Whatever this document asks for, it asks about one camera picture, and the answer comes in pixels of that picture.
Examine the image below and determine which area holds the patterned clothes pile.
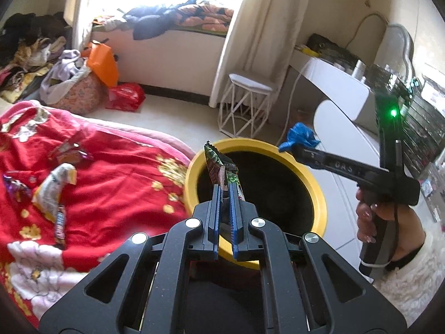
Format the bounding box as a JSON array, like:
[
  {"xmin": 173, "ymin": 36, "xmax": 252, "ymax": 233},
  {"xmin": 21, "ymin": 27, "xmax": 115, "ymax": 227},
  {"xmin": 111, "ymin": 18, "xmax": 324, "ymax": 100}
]
[{"xmin": 0, "ymin": 36, "xmax": 66, "ymax": 103}]

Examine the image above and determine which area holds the white drawer cabinet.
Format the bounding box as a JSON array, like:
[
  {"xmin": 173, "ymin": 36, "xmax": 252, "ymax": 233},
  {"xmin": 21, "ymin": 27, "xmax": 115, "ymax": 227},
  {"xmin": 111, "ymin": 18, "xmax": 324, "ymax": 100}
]
[{"xmin": 313, "ymin": 99, "xmax": 383, "ymax": 261}]

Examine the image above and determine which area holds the black clothes pile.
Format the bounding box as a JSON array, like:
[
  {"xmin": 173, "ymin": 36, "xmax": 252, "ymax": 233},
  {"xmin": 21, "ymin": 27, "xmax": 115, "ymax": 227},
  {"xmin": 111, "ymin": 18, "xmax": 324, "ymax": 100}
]
[{"xmin": 0, "ymin": 12, "xmax": 72, "ymax": 67}]

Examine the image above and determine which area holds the orange patterned quilt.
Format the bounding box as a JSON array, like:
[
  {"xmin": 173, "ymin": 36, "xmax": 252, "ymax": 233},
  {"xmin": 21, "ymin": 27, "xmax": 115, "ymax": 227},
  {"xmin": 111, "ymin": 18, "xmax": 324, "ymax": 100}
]
[{"xmin": 174, "ymin": 0, "xmax": 235, "ymax": 37}]

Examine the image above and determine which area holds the red floral blanket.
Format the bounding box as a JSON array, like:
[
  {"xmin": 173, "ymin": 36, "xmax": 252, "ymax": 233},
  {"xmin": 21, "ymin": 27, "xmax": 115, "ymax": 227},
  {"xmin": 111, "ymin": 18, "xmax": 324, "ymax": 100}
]
[{"xmin": 0, "ymin": 100, "xmax": 197, "ymax": 328}]

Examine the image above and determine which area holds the person's right hand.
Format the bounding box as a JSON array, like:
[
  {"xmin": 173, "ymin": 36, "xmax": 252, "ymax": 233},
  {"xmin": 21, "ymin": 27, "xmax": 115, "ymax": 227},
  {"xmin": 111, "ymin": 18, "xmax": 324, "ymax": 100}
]
[{"xmin": 355, "ymin": 188, "xmax": 426, "ymax": 272}]

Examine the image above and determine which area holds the person's black trouser leg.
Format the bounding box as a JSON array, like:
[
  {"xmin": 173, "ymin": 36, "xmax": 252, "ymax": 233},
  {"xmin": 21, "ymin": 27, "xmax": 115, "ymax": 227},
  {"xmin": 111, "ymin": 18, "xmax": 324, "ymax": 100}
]
[{"xmin": 184, "ymin": 261, "xmax": 265, "ymax": 334}]

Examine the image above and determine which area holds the navy padded jacket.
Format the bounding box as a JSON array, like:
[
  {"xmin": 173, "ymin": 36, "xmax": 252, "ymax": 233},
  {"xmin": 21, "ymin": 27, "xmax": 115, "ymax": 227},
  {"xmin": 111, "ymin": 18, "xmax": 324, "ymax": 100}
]
[{"xmin": 123, "ymin": 0, "xmax": 195, "ymax": 40}]

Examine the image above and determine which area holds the yellow-rimmed black bin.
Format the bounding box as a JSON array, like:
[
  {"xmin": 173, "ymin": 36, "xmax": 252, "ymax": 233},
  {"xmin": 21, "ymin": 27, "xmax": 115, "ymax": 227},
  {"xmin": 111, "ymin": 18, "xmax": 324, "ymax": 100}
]
[{"xmin": 184, "ymin": 138, "xmax": 327, "ymax": 270}]

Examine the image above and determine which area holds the silver yellow snack wrapper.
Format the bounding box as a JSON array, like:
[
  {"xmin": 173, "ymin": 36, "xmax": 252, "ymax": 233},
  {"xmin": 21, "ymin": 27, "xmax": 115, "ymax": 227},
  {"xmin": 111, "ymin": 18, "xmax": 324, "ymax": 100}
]
[{"xmin": 32, "ymin": 163, "xmax": 78, "ymax": 223}]

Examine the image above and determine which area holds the yellow packet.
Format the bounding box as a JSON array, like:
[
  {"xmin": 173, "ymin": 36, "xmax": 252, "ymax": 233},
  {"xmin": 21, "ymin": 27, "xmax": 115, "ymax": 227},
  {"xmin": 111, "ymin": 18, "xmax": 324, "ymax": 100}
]
[{"xmin": 295, "ymin": 45, "xmax": 318, "ymax": 58}]

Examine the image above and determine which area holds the small shiny candy wrapper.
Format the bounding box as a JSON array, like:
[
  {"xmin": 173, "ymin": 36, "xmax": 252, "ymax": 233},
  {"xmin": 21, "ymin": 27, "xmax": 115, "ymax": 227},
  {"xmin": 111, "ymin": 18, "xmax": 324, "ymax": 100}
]
[{"xmin": 49, "ymin": 139, "xmax": 94, "ymax": 162}]

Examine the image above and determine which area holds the white bottle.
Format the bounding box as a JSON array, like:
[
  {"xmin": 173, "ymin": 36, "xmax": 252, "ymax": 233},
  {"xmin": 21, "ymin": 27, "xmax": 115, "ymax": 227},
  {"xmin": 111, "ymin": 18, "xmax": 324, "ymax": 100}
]
[{"xmin": 351, "ymin": 59, "xmax": 367, "ymax": 79}]

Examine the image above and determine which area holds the white wire stool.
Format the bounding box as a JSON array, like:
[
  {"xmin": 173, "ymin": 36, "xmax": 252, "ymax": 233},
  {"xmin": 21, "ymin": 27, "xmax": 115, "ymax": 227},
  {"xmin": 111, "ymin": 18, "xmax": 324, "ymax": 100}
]
[{"xmin": 218, "ymin": 73, "xmax": 279, "ymax": 139}]

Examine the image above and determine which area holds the floral fabric basket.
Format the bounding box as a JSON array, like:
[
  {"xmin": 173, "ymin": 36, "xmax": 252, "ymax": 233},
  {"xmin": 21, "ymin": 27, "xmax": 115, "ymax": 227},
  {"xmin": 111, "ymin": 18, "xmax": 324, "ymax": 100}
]
[{"xmin": 52, "ymin": 71, "xmax": 108, "ymax": 115}]

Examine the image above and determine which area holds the wide cream curtain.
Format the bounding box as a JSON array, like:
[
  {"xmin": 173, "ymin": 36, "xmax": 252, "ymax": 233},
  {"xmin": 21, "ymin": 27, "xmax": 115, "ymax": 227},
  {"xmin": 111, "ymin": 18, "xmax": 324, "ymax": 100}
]
[{"xmin": 209, "ymin": 0, "xmax": 315, "ymax": 110}]

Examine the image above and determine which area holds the white cable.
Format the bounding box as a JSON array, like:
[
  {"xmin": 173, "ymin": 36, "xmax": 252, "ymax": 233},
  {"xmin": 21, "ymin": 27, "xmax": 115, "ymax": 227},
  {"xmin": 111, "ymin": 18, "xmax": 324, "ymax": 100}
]
[{"xmin": 280, "ymin": 57, "xmax": 313, "ymax": 143}]

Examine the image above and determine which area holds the green snack wrapper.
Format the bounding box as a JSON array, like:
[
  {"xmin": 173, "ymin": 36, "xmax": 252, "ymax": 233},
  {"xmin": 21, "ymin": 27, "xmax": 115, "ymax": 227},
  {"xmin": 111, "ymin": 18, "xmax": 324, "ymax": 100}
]
[{"xmin": 203, "ymin": 142, "xmax": 246, "ymax": 209}]

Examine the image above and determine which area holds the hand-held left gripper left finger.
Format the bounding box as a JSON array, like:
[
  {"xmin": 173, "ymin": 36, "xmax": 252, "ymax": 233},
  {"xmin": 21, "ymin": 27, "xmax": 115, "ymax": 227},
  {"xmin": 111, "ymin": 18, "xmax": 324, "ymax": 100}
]
[{"xmin": 38, "ymin": 183, "xmax": 223, "ymax": 334}]

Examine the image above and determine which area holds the blue plastic wrapper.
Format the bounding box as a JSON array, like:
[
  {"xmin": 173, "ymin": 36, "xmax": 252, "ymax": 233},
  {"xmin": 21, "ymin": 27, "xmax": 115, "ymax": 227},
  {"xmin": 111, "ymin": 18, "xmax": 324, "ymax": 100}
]
[{"xmin": 278, "ymin": 122, "xmax": 321, "ymax": 153}]

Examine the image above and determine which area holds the beige wall cable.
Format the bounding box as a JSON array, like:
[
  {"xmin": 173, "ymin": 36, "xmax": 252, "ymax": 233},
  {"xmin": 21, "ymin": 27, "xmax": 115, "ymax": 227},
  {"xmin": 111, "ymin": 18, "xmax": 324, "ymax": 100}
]
[{"xmin": 348, "ymin": 13, "xmax": 388, "ymax": 49}]

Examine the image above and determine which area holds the brown candy bar wrapper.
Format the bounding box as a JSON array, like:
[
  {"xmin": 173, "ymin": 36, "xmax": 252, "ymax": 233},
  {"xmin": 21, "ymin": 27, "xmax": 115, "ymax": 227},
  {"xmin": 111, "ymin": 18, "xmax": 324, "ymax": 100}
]
[{"xmin": 54, "ymin": 205, "xmax": 68, "ymax": 249}]

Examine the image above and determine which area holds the red plastic bag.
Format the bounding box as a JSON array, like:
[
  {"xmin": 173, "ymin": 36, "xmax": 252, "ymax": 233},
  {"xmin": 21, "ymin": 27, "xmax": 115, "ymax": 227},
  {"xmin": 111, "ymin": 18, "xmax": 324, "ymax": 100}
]
[{"xmin": 106, "ymin": 82, "xmax": 146, "ymax": 112}]

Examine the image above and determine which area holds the silver framed mirror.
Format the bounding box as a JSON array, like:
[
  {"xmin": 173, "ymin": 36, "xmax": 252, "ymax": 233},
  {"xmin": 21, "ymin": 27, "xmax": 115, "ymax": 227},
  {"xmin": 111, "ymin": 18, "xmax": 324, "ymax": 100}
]
[{"xmin": 374, "ymin": 24, "xmax": 416, "ymax": 87}]

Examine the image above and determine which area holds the lavender garment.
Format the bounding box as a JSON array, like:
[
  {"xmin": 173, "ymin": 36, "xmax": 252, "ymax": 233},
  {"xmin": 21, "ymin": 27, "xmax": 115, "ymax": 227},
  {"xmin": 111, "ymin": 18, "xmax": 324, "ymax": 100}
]
[{"xmin": 40, "ymin": 49, "xmax": 93, "ymax": 105}]

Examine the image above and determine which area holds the orange plastic bag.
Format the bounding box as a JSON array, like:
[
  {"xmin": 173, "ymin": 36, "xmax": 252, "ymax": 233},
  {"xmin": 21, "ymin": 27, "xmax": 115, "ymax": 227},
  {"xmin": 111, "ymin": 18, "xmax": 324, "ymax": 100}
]
[{"xmin": 86, "ymin": 41, "xmax": 119, "ymax": 87}]

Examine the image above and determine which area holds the pale cloth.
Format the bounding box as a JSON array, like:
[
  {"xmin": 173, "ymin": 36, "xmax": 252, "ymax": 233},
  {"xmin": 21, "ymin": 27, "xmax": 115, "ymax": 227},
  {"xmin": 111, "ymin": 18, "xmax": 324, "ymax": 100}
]
[{"xmin": 92, "ymin": 14, "xmax": 126, "ymax": 32}]

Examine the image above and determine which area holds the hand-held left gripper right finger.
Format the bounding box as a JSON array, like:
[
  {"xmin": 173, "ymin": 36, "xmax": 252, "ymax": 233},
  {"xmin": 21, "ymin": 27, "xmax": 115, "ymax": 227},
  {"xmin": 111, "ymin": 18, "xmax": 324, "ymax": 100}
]
[{"xmin": 228, "ymin": 184, "xmax": 407, "ymax": 334}]

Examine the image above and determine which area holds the person's right forearm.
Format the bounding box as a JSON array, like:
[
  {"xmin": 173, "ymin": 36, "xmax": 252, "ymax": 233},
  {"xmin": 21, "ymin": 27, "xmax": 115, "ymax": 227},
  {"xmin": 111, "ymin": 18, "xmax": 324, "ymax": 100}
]
[{"xmin": 374, "ymin": 230, "xmax": 445, "ymax": 324}]

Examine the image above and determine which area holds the black bag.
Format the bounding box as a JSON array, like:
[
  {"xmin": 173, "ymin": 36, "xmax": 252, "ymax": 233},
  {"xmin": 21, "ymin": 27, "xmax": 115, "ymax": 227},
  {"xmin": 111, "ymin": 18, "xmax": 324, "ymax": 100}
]
[{"xmin": 306, "ymin": 33, "xmax": 360, "ymax": 65}]

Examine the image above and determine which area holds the purple snack wrapper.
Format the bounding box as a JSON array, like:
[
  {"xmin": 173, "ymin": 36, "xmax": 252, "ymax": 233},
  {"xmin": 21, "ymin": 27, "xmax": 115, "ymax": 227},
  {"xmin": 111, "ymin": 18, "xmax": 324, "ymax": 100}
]
[{"xmin": 3, "ymin": 172, "xmax": 33, "ymax": 200}]

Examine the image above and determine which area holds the narrow cream curtain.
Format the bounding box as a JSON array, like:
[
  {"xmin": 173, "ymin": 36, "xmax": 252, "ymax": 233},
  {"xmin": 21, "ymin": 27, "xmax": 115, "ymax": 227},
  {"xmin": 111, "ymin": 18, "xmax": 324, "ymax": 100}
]
[{"xmin": 64, "ymin": 0, "xmax": 96, "ymax": 49}]

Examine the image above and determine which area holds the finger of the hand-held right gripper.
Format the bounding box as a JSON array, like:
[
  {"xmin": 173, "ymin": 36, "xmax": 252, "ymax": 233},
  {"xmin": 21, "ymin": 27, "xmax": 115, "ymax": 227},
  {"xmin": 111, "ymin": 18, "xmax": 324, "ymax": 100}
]
[{"xmin": 290, "ymin": 145, "xmax": 329, "ymax": 171}]

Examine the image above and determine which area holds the white window seat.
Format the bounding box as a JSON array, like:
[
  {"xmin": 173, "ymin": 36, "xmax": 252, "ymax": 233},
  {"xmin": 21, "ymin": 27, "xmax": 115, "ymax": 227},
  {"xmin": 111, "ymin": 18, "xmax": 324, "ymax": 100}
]
[{"xmin": 81, "ymin": 28, "xmax": 228, "ymax": 96}]

